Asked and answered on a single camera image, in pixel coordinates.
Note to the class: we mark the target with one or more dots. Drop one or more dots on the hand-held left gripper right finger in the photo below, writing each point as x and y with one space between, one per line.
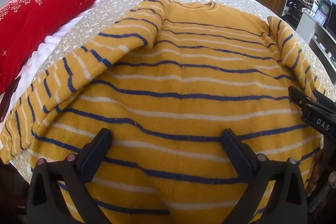
240 158

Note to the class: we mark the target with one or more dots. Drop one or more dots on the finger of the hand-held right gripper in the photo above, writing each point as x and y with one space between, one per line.
299 96
324 99

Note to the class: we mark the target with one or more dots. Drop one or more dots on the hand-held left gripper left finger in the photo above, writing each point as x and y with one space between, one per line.
95 158

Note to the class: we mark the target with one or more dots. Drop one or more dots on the yellow striped sweater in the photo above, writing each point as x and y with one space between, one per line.
178 92

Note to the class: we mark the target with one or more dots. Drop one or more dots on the rack of clothes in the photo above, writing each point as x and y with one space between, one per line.
299 1

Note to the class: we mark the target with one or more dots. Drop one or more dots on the person's right hand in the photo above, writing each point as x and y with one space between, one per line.
317 171

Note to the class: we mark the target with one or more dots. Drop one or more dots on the white shelf desk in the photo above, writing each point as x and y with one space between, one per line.
315 32

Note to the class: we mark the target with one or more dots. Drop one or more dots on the black monitor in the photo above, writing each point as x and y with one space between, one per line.
332 22

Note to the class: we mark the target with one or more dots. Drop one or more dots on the purple alarm clock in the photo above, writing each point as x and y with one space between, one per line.
320 16

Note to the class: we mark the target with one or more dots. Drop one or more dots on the black ornate clock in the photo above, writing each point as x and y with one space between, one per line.
325 7

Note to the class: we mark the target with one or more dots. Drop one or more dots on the dark red object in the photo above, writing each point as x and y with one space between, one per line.
8 100

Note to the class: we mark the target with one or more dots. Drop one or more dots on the beige spotted blanket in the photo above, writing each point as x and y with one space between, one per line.
105 16

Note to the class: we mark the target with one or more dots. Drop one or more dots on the red floral pillow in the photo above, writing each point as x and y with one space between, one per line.
44 19

